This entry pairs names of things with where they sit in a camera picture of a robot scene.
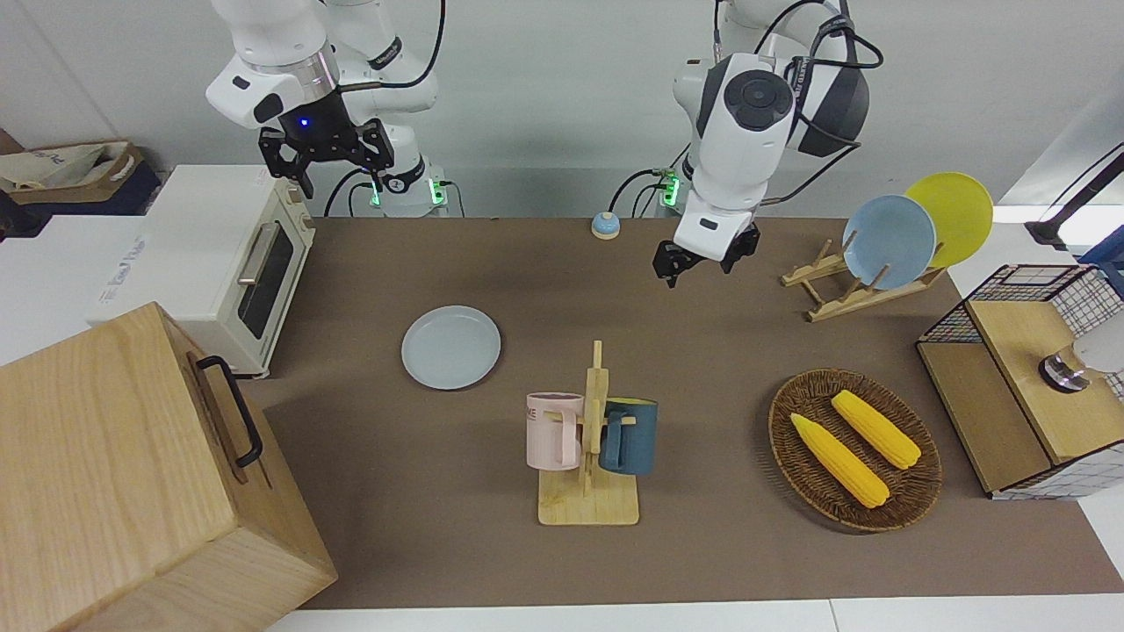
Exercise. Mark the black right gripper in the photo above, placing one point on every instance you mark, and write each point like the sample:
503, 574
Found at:
320, 132

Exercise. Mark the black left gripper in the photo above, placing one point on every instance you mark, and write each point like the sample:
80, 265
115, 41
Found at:
676, 259

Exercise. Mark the gray plate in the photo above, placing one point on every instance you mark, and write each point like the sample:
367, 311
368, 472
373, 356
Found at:
450, 347

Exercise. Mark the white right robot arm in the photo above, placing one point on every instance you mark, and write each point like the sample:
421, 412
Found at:
263, 53

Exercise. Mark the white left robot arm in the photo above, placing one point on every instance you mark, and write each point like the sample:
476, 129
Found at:
746, 114

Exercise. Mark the light blue plate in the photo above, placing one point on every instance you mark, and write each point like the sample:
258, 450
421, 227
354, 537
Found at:
891, 241

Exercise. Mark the yellow plate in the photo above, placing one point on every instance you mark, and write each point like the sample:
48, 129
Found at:
961, 215

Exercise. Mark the wooden dish rack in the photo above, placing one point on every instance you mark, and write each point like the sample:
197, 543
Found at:
843, 303

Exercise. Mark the white toaster oven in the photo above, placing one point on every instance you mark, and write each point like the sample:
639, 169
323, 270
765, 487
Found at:
211, 246

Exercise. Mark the dark blue mug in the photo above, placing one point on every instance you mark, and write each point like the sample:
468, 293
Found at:
637, 434

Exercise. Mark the dark blue crate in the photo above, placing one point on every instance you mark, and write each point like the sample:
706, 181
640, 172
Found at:
140, 191

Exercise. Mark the pink mug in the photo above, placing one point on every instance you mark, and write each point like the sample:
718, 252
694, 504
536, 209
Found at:
549, 434

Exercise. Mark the long yellow corn cob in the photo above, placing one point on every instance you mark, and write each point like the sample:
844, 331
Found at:
839, 459

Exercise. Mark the short yellow corn cob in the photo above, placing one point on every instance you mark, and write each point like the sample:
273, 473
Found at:
875, 430

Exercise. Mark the wooden mug tree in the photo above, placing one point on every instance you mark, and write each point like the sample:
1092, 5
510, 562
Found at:
588, 505

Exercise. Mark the brown paper bag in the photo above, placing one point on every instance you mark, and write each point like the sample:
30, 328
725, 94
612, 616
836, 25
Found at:
61, 167

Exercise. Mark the round wicker basket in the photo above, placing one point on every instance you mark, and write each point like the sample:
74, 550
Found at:
913, 491

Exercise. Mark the white printed box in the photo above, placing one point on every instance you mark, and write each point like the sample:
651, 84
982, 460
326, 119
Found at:
53, 281

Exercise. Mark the brown table mat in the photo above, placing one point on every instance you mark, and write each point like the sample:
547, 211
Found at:
421, 491

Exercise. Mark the large wooden box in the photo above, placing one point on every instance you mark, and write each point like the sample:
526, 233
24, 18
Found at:
114, 474

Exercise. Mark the blue clamp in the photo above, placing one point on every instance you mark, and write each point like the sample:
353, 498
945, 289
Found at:
1108, 254

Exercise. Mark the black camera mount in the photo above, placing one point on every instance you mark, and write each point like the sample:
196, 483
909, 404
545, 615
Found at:
1054, 230

